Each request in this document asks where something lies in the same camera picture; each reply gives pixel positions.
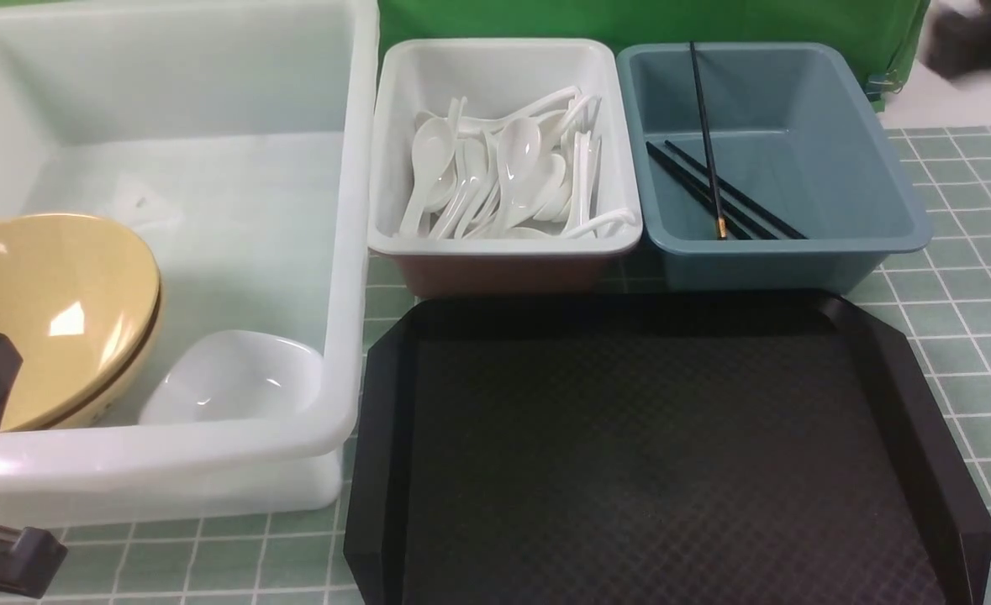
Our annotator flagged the black chopstick gold band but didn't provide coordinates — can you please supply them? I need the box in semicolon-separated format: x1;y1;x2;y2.
688;40;727;240

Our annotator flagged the small white square dish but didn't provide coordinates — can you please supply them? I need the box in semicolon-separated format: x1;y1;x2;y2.
138;329;324;426

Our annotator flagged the yellow noodle bowl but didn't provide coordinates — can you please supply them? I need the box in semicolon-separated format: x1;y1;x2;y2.
0;213;164;433

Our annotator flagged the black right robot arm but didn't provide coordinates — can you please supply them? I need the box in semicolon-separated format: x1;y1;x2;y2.
921;1;991;82

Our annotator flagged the pile of white spoons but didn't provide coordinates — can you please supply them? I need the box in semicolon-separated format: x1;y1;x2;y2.
396;86;640;239

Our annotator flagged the white and brown spoon bin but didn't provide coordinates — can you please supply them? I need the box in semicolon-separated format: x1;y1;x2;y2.
368;38;644;298

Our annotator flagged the black chopstick in bin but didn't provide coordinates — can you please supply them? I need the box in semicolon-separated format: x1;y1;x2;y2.
646;142;752;240
664;140;806;239

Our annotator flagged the black plastic serving tray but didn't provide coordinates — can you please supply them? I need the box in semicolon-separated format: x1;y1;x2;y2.
344;291;991;604

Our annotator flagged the large white plastic tub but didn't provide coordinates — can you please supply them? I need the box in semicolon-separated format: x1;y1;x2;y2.
0;1;379;529

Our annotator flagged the blue plastic bin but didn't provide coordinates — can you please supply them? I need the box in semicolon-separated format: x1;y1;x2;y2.
617;43;932;294

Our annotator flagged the green checkered tablecloth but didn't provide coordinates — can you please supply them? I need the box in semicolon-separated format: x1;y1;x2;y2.
43;125;991;604

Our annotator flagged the green fabric backdrop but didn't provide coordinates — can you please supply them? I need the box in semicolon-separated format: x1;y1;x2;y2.
379;1;930;111

